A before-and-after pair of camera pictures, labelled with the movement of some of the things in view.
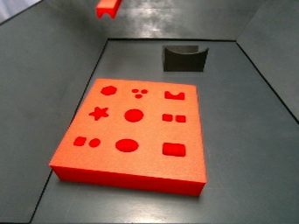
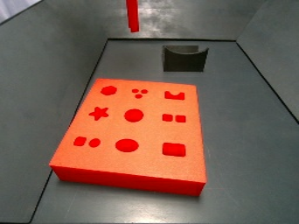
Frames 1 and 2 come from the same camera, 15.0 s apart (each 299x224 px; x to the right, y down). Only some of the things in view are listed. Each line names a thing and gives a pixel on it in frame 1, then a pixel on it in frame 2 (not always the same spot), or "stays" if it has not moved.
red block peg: (107, 6) -> (133, 13)
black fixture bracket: (184, 58) stays
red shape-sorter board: (136, 136) stays
